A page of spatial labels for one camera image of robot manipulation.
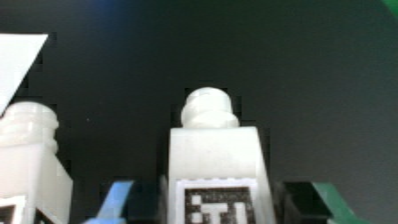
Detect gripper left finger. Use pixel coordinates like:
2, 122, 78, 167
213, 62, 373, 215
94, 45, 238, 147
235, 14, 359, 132
82, 181, 133, 224

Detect white marker sheet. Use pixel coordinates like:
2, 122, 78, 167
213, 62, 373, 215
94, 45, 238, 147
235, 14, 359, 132
0, 33, 48, 111

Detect white leg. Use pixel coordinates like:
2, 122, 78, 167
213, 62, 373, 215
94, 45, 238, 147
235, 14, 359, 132
0, 102, 73, 224
167, 87, 277, 224

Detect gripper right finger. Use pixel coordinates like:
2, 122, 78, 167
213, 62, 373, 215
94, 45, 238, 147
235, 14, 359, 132
281, 180, 373, 224

